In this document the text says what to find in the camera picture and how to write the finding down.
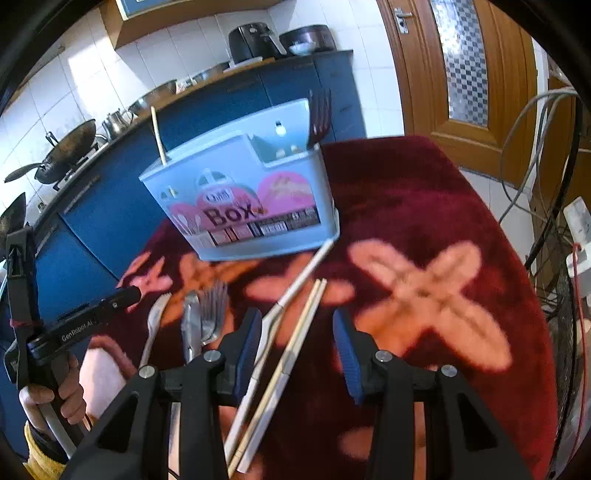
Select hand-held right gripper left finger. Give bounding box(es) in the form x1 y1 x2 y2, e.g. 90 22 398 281
60 307 264 480

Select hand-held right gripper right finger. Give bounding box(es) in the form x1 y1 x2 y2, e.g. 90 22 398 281
332 307 532 480

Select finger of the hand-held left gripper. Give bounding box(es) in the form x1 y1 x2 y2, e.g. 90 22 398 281
93 285 143 323

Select light blue plastic utensil box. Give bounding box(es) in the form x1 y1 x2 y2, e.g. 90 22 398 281
139 98 341 263

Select person's left hand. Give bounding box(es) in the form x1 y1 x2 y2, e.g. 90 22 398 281
19 356 93 432

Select gas stove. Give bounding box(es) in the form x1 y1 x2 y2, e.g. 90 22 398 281
53 152 101 191

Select red floral blanket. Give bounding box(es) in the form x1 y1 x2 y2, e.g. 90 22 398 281
88 135 559 480

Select black wok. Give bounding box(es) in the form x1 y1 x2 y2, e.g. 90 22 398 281
4 119 98 184

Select wooden chopstick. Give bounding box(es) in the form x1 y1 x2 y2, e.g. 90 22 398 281
151 107 168 166

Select metal kettle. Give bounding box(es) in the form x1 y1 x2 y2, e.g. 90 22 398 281
102 108 134 138

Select large metal bowl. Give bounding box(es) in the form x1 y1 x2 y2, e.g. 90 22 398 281
128 79 178 116

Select blue kitchen base cabinets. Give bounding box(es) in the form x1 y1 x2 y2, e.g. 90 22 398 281
28 50 368 282

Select dark metal fork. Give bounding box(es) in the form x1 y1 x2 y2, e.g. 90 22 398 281
307 89 333 148

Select small metal bowl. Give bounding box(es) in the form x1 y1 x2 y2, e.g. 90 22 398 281
191 62 232 84

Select white power strip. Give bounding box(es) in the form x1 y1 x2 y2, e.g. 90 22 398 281
566 196 591 278

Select black air fryer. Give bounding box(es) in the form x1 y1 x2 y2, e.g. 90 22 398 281
228 25 287 64

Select wooden door with glass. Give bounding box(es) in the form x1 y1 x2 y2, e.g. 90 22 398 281
376 0 539 185

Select dark rice cooker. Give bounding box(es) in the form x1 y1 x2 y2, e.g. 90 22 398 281
279 25 337 55

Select grey cables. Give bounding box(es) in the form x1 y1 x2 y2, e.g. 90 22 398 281
501 90 583 222

